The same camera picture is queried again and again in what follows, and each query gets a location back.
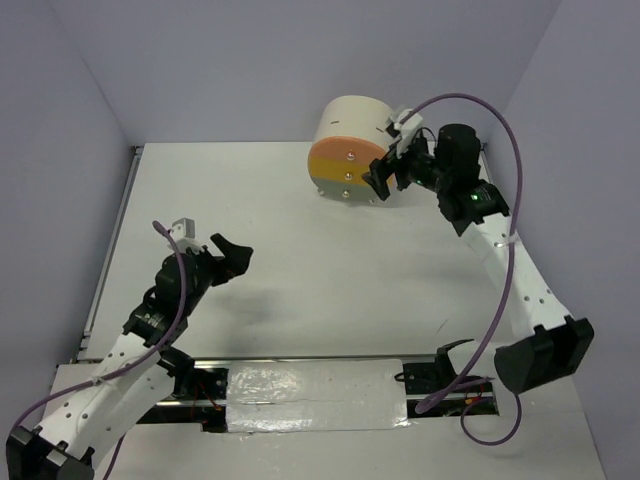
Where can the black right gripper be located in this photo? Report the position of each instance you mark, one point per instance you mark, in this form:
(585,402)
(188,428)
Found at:
(380,170)

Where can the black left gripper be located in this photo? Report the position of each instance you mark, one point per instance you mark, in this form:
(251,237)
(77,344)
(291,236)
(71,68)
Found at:
(234,263)

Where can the yellow drawer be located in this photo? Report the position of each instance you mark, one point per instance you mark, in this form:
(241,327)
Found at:
(341,171)

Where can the orange top drawer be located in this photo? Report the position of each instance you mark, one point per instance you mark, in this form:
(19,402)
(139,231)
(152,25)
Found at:
(346,149)

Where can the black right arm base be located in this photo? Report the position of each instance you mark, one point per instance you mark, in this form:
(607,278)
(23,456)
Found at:
(421,379)

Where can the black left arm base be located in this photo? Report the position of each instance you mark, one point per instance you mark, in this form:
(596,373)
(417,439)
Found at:
(198,394)

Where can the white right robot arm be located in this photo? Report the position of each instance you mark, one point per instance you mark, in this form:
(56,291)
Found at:
(550,343)

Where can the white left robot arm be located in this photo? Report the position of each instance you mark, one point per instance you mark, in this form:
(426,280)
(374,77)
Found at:
(141,368)

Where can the cream round drawer cabinet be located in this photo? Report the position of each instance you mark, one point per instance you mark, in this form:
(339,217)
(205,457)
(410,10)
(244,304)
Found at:
(355,116)

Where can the silver foil covered panel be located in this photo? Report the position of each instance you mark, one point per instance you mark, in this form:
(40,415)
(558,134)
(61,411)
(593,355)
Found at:
(314,396)

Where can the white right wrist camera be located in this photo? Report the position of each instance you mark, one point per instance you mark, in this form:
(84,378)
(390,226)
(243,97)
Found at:
(402,126)

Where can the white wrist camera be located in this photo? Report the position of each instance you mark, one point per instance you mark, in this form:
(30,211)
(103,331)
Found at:
(183,233)
(402,126)

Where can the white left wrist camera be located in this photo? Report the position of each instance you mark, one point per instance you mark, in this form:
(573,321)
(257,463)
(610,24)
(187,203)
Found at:
(183,233)

